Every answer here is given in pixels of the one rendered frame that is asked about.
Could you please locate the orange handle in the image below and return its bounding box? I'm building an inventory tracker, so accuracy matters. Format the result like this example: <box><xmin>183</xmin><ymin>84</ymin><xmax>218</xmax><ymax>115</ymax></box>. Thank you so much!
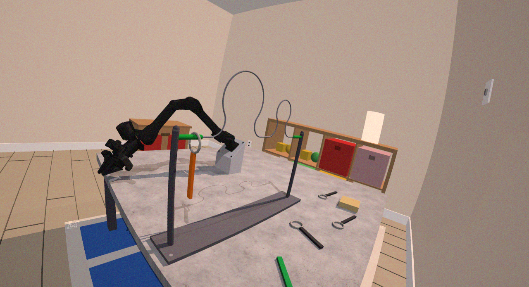
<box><xmin>187</xmin><ymin>132</ymin><xmax>201</xmax><ymax>199</ymax></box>

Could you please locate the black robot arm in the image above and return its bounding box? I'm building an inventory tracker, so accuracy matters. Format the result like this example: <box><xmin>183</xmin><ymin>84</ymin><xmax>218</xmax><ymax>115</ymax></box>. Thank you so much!
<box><xmin>105</xmin><ymin>96</ymin><xmax>239</xmax><ymax>155</ymax></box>

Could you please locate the orange flat block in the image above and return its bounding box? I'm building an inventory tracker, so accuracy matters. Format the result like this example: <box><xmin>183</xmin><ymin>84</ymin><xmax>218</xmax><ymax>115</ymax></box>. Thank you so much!
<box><xmin>338</xmin><ymin>196</ymin><xmax>361</xmax><ymax>212</ymax></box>

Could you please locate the green handle with grey loop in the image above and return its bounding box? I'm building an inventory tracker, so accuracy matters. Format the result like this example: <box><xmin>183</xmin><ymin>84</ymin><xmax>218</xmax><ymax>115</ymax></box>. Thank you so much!
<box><xmin>276</xmin><ymin>256</ymin><xmax>293</xmax><ymax>287</ymax></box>

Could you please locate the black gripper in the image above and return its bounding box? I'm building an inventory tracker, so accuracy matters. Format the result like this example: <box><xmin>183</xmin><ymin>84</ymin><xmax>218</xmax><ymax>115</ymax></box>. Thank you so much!
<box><xmin>98</xmin><ymin>143</ymin><xmax>133</xmax><ymax>176</ymax></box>

